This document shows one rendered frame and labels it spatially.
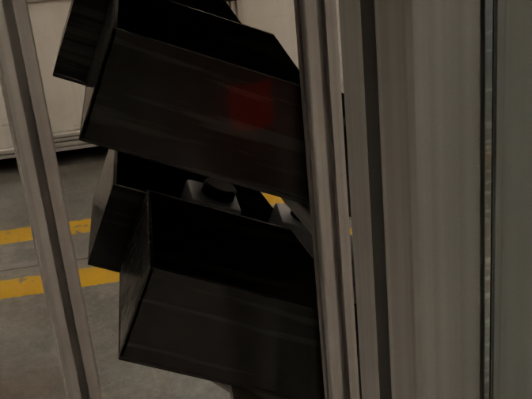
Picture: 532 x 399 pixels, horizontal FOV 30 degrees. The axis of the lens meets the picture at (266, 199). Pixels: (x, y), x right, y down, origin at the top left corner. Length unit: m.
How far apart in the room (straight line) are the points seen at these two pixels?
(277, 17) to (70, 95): 1.00
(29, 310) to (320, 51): 2.97
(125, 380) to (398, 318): 2.86
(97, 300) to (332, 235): 2.88
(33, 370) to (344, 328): 2.55
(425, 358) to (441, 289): 0.01
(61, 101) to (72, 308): 4.00
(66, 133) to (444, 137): 4.47
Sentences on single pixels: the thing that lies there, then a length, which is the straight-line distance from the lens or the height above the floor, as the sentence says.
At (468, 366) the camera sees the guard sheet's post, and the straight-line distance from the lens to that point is 0.18.
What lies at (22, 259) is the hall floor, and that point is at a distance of 3.87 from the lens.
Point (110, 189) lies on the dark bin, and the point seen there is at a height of 1.36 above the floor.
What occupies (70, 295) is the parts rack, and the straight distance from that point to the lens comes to 0.60.
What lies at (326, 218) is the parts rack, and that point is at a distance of 0.62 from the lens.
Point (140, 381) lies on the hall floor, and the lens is 3.02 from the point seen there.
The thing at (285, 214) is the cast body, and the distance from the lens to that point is 0.88.
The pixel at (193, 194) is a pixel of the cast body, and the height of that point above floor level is 1.33.
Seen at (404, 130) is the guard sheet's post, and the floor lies 1.62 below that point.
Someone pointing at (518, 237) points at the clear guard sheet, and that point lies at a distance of 0.16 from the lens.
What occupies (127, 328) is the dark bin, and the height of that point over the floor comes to 1.32.
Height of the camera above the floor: 1.67
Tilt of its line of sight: 24 degrees down
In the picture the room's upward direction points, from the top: 6 degrees counter-clockwise
